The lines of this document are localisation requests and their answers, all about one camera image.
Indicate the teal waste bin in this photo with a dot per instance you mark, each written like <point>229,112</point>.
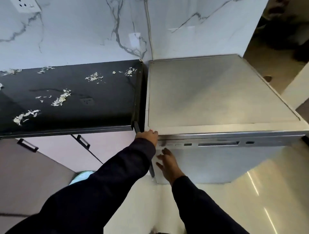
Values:
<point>80,177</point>

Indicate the person's right forearm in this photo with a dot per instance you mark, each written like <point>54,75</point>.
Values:
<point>205,212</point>

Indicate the white base cabinet door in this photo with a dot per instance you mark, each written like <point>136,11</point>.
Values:
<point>113,144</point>
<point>55,154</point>

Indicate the person's left hand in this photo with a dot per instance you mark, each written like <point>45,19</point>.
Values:
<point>148,136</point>

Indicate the white side base cabinet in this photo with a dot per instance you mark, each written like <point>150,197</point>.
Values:
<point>24,180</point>

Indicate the white vegetable peels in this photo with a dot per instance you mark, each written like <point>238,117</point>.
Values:
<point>60,98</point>

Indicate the white dark paper bag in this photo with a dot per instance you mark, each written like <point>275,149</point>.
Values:
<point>267,78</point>

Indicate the person's left forearm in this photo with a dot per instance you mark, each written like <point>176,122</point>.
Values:
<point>96,192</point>

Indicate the person's right hand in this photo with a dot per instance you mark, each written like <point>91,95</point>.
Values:
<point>171,168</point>

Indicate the white wall socket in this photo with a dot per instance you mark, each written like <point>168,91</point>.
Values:
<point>24,4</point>

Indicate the silver dishwasher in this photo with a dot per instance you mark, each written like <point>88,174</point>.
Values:
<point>217,96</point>

